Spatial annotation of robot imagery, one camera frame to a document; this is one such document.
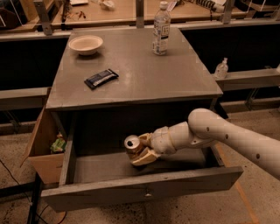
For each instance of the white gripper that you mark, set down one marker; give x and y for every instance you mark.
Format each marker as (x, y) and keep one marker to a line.
(162, 140)

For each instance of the orange soda can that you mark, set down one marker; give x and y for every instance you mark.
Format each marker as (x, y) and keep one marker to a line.
(133, 146)

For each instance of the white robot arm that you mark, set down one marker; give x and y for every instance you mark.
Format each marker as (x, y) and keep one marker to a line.
(203, 128)

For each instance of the open grey top drawer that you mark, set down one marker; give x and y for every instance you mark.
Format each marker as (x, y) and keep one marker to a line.
(96, 174)

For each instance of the grey cabinet body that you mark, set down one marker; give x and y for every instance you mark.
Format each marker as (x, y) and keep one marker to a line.
(151, 91)

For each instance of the dark blue snack bar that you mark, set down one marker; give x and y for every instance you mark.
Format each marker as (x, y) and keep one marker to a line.
(100, 78)

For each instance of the green snack bag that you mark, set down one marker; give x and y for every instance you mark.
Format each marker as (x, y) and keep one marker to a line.
(59, 145)

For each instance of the cardboard box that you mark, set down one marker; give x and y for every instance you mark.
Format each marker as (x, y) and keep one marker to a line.
(38, 150)

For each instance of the small clear sanitizer bottle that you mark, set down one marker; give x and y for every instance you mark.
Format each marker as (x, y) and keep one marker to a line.
(222, 69)

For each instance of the white ceramic bowl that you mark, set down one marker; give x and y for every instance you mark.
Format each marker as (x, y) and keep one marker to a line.
(85, 45)

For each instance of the clear plastic water bottle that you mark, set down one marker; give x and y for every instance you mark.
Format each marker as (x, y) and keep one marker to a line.
(161, 29)

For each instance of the crumpled white paper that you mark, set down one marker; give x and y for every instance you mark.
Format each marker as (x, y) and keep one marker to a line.
(107, 5)

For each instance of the wooden background table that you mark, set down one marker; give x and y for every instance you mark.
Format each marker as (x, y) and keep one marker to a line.
(18, 16)

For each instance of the grey metal rail frame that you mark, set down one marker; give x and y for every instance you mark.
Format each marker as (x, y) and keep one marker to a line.
(34, 34)

